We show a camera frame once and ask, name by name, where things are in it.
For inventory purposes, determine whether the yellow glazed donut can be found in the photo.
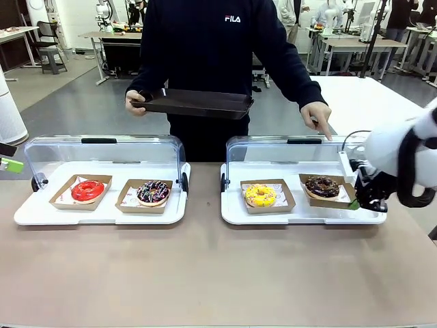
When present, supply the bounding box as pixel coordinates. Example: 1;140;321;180
240;178;296;215

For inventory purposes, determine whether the black tripod pole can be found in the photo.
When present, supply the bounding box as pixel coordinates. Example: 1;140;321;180
361;0;391;78

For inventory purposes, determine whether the grey workbench table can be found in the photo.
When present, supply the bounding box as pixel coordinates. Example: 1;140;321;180
78;31;144;86

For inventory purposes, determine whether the person in dark clothes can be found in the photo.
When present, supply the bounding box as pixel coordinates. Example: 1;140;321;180
385;0;419;71

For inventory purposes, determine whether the clear display case lid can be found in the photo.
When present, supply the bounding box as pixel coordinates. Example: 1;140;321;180
23;134;188;192
225;135;369;180

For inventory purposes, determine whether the thin black camera cable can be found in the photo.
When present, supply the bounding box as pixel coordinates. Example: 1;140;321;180
342;129;373;153

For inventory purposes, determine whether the grey lab table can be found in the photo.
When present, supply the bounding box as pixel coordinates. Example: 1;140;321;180
319;37;409;77

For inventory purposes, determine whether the dark brown serving tray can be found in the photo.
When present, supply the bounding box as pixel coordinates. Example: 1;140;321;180
129;87;255;120

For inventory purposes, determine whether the white display case base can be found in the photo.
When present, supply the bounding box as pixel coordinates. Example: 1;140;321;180
13;161;191;226
220;162;389;226

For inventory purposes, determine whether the dark donut with colourful sprinkles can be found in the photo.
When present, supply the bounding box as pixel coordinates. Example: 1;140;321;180
136;180;171;208

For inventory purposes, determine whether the yellow sprinkled donut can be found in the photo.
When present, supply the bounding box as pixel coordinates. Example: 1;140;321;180
244;183;277;208

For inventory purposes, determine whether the red glazed donut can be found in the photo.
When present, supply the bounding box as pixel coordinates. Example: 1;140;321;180
70;180;106;205
48;174;113;210

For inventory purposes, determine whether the navy sleeved left forearm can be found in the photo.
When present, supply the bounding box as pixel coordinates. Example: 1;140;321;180
272;57;329;111

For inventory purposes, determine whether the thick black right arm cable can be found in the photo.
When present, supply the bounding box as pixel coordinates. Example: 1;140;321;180
397;129;436;208

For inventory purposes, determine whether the white cylindrical air purifier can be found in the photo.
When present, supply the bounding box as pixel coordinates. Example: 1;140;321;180
0;64;29;145

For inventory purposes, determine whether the person's right hand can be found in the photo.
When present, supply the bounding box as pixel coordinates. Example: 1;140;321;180
124;89;151;117

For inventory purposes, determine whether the chocolate sprinkled donut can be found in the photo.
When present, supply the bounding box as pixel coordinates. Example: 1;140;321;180
305;174;341;200

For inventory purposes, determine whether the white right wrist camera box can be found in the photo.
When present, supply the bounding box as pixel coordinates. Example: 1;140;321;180
339;152;358;184

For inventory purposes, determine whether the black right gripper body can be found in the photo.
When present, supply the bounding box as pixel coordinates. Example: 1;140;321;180
354;163;399;203

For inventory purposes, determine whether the person's left hand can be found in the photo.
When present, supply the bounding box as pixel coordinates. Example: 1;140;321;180
300;101;334;141

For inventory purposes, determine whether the person in beige trousers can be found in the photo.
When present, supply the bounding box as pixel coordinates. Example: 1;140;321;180
278;0;308;45

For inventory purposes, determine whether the black office chair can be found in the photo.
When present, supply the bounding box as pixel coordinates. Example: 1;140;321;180
36;20;65;59

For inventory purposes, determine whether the person in white shirt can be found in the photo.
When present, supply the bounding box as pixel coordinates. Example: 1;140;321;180
313;0;344;28

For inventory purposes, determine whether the grey step stool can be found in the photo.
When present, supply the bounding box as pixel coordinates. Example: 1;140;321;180
40;47;68;74

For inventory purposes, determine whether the chocolate sprinkle donut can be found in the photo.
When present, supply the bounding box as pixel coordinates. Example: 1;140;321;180
115;178;174;215

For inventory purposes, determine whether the small white background robot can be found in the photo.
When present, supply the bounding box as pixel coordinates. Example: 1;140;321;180
322;8;338;37

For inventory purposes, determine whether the navy sleeved right forearm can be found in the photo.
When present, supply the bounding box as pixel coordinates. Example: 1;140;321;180
126;51;171;100

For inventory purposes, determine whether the dark chocolate donut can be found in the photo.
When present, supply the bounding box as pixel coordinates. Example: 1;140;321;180
298;173;358;209

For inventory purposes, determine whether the white desk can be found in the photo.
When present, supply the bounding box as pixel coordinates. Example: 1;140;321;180
0;26;40;68

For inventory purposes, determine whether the person in navy sweater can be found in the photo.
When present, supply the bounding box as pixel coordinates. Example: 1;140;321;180
126;0;334;163

